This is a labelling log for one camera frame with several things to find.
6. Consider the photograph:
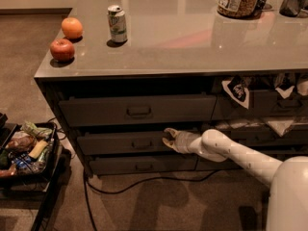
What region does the grey bottom left drawer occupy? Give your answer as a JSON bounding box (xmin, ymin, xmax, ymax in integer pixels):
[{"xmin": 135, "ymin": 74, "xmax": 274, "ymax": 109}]
[{"xmin": 89, "ymin": 154, "xmax": 197, "ymax": 175}]

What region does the dark glass container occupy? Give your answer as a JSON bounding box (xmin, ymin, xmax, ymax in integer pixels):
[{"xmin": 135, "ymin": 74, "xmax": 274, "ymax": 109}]
[{"xmin": 279, "ymin": 0, "xmax": 308, "ymax": 17}]

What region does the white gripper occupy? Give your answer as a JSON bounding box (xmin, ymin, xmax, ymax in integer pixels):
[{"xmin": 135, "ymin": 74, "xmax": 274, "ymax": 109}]
[{"xmin": 162, "ymin": 128, "xmax": 201, "ymax": 154}]

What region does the green white soda can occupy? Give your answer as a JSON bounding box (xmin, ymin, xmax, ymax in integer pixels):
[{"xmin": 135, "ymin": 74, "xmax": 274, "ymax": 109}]
[{"xmin": 107, "ymin": 5, "xmax": 127, "ymax": 43}]

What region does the black white snack bag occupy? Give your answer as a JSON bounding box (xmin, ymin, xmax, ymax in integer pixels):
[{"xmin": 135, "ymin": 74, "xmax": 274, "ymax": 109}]
[{"xmin": 221, "ymin": 76, "xmax": 249, "ymax": 109}]

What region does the grey cabinet with countertop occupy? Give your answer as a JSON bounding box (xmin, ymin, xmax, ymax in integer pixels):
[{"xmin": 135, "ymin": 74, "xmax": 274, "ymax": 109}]
[{"xmin": 35, "ymin": 0, "xmax": 308, "ymax": 175}]

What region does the grey middle left drawer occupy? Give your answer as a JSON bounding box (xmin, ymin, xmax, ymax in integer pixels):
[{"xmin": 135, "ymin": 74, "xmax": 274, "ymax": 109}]
[{"xmin": 77, "ymin": 131, "xmax": 172, "ymax": 155}]

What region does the red apple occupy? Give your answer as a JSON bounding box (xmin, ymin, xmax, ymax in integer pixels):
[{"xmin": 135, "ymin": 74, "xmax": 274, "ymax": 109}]
[{"xmin": 50, "ymin": 38, "xmax": 75, "ymax": 62}]

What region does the grey bottom right drawer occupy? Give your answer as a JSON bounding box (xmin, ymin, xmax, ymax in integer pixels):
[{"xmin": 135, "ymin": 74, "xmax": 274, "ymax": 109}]
[{"xmin": 195, "ymin": 150, "xmax": 308, "ymax": 171}]

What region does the orange fruit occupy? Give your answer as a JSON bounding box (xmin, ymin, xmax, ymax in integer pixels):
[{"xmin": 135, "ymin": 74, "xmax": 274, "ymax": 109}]
[{"xmin": 62, "ymin": 17, "xmax": 83, "ymax": 39}]

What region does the black tray of snacks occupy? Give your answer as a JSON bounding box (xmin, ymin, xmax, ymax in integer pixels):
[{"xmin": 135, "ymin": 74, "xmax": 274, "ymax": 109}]
[{"xmin": 0, "ymin": 114, "xmax": 59, "ymax": 185}]

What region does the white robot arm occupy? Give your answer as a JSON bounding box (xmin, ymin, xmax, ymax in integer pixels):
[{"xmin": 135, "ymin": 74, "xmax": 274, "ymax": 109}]
[{"xmin": 163, "ymin": 128, "xmax": 308, "ymax": 231}]

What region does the grey top right drawer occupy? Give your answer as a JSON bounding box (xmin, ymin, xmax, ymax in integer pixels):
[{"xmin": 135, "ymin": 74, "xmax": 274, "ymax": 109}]
[{"xmin": 212, "ymin": 90, "xmax": 308, "ymax": 120}]

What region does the grey top left drawer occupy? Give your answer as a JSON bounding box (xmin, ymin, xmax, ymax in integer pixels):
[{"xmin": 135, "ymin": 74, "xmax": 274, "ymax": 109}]
[{"xmin": 59, "ymin": 94, "xmax": 217, "ymax": 127}]

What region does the white paper in drawer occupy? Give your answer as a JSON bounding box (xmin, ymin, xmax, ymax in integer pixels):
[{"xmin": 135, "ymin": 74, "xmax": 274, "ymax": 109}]
[{"xmin": 214, "ymin": 116, "xmax": 295, "ymax": 137}]

